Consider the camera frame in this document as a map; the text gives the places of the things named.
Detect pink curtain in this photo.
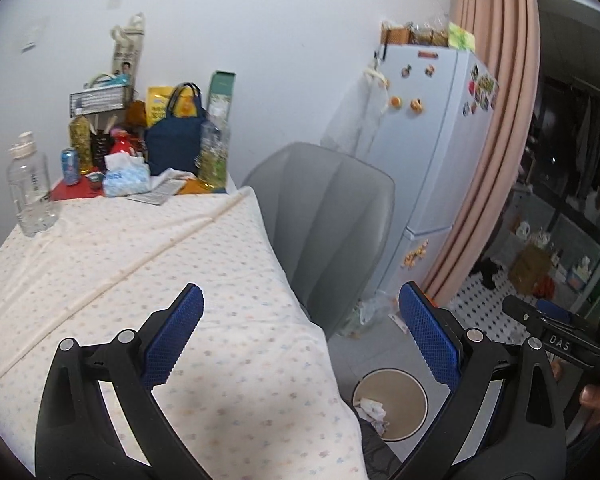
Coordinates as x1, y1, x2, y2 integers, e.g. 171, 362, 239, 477
422, 0, 541, 306

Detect red plastic container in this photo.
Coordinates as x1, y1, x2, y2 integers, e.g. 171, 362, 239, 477
109, 132, 136, 156

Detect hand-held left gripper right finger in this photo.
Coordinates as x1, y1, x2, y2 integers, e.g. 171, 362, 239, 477
380, 281, 568, 480

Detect blue drink can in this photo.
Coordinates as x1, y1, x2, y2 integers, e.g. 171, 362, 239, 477
61, 148, 81, 186

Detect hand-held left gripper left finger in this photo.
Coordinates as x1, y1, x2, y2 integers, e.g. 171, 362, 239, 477
35, 283, 216, 480

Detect black pen holder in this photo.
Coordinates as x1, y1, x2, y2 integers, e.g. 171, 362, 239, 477
91, 130, 115, 171

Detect blue and white tissue box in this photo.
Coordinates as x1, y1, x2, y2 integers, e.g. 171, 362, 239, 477
102, 152, 152, 197

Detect floral cream tablecloth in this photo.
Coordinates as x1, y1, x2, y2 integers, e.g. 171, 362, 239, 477
0, 186, 368, 480

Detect white refrigerator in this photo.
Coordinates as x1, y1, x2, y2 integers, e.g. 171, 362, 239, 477
367, 44, 498, 296

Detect hanging clothes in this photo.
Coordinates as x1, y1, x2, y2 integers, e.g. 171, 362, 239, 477
575, 95, 600, 211

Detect wall poster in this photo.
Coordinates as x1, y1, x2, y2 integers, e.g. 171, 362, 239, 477
111, 12, 146, 81

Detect green carton box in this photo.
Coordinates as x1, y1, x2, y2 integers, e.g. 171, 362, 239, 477
207, 71, 237, 121

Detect glass bottle with yellow contents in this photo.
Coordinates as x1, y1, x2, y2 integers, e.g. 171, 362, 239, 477
69, 115, 94, 173

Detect grey chair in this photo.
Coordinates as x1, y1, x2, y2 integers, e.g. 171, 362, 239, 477
241, 142, 396, 338

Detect brown woven basket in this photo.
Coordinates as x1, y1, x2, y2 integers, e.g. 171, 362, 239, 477
380, 22, 413, 45

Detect clear plastic bottle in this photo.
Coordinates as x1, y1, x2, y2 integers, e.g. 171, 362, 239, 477
196, 119, 231, 188

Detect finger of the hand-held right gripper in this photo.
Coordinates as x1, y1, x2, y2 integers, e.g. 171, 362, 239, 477
502, 294, 545, 332
535, 299, 578, 328

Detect grey printed leaflet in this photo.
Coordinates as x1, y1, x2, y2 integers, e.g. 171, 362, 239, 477
127, 170, 193, 206

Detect clear plastic bag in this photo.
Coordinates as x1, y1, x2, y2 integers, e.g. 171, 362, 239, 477
350, 295, 396, 336

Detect orange flat item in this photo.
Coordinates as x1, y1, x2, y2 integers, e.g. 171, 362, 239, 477
180, 179, 228, 195

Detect hanging white plastic bag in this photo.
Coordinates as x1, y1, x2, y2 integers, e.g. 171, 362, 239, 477
322, 67, 388, 156

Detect brown cardboard box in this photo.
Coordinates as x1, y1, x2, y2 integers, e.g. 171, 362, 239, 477
509, 244, 551, 288

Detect round beige trash bin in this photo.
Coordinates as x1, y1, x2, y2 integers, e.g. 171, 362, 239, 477
351, 368, 428, 443

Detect person's right hand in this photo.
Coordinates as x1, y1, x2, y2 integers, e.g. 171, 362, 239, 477
550, 360, 600, 428

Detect printed paper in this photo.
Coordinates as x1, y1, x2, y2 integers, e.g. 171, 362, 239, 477
355, 397, 391, 433

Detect clear snack bags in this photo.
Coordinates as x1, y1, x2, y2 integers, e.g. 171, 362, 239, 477
411, 22, 451, 46

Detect black wire basket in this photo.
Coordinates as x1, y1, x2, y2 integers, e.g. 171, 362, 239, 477
70, 85, 135, 116

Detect navy lunch bag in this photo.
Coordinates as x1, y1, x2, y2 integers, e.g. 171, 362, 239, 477
144, 82, 216, 177

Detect clear plastic water jug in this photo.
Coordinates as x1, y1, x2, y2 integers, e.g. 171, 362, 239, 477
6, 131, 61, 237

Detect yellow snack packet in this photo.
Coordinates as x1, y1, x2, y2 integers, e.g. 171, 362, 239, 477
146, 85, 178, 128

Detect brown plush toy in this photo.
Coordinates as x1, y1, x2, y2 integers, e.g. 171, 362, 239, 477
126, 101, 148, 128

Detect red tray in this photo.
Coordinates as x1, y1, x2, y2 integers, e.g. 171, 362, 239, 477
50, 175, 106, 202

